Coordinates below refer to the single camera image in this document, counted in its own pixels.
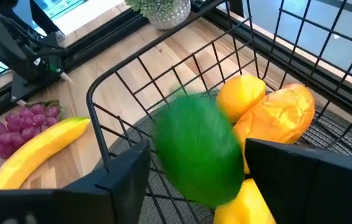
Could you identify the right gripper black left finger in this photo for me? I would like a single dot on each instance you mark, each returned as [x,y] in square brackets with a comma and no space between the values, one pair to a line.
[70,205]

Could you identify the yellow lemon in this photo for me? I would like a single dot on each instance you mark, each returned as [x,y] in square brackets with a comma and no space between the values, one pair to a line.
[239,93]

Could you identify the pink grapes bunch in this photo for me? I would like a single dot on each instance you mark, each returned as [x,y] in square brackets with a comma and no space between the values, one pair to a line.
[23,124]

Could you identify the green plant in white pot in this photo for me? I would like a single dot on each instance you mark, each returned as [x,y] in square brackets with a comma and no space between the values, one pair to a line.
[163,12]

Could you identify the yellow banana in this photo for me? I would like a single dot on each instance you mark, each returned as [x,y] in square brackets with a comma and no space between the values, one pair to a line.
[39,152]

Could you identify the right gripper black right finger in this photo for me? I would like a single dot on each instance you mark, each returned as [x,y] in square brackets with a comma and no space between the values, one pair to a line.
[319,186]

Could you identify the orange crinkled fruit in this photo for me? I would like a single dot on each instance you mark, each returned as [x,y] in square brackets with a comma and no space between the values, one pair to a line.
[275,118]

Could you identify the yellow bell pepper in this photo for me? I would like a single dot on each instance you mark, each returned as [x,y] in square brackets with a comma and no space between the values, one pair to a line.
[244,205]

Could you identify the round grey woven placemat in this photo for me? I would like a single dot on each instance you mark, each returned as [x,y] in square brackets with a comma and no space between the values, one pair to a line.
[344,137]

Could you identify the green avocado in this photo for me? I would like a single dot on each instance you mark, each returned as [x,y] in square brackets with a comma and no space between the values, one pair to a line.
[197,149]

